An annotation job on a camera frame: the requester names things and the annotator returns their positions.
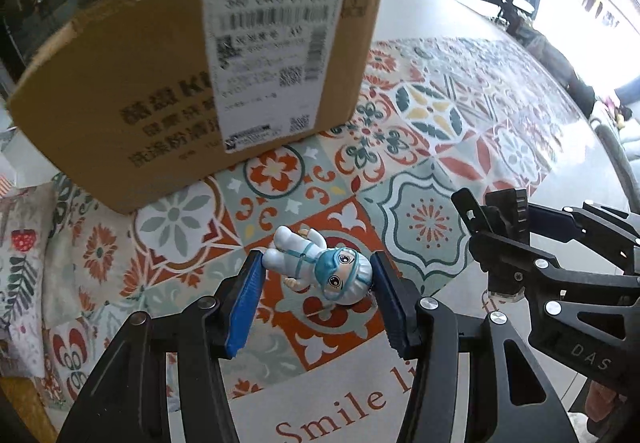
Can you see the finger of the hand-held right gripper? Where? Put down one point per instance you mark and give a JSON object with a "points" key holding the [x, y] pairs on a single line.
{"points": [[505, 263], [550, 225]]}

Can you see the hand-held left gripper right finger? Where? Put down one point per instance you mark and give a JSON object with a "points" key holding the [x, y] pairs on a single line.
{"points": [[395, 310]]}

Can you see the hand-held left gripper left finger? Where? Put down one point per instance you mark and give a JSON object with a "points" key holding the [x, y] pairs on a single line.
{"points": [[245, 310]]}

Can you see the black ribbed object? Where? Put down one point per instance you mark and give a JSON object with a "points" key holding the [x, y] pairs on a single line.
{"points": [[510, 213]]}

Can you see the white and blue toy figurine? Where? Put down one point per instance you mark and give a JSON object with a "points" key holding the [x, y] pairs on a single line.
{"points": [[345, 273]]}

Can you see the brown cardboard box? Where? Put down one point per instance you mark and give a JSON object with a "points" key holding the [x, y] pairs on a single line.
{"points": [[125, 73]]}

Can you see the person's right hand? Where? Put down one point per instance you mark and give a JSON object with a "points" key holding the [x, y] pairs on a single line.
{"points": [[605, 398]]}

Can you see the grey sofa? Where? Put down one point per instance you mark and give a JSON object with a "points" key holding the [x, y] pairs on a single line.
{"points": [[615, 133]]}

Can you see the patterned tile print tablecloth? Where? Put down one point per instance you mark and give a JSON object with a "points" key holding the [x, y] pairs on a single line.
{"points": [[450, 113]]}

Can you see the floral fabric cushion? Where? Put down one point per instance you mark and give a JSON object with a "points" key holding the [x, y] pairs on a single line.
{"points": [[25, 273]]}

